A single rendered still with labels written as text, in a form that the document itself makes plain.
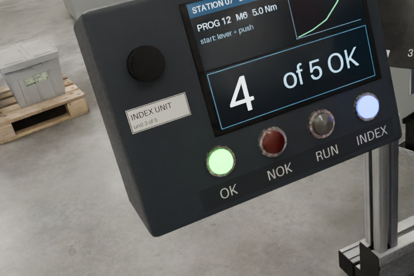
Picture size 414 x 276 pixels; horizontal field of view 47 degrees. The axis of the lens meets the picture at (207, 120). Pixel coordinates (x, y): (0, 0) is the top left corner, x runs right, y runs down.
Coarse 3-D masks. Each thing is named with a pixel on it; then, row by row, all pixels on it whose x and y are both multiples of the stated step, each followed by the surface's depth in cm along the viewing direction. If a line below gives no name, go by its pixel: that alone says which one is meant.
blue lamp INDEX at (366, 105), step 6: (360, 96) 43; (366, 96) 44; (372, 96) 44; (354, 102) 44; (360, 102) 43; (366, 102) 43; (372, 102) 43; (378, 102) 44; (354, 108) 44; (360, 108) 43; (366, 108) 43; (372, 108) 43; (378, 108) 44; (360, 114) 44; (366, 114) 43; (372, 114) 43; (366, 120) 44
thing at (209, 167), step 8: (208, 152) 39; (216, 152) 39; (224, 152) 39; (232, 152) 40; (208, 160) 39; (216, 160) 39; (224, 160) 39; (232, 160) 40; (208, 168) 39; (216, 168) 39; (224, 168) 39; (232, 168) 40; (216, 176) 40
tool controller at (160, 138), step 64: (128, 0) 36; (192, 0) 38; (256, 0) 39; (320, 0) 41; (128, 64) 36; (192, 64) 38; (320, 64) 42; (384, 64) 44; (128, 128) 37; (192, 128) 39; (256, 128) 41; (384, 128) 45; (128, 192) 46; (192, 192) 39; (256, 192) 41
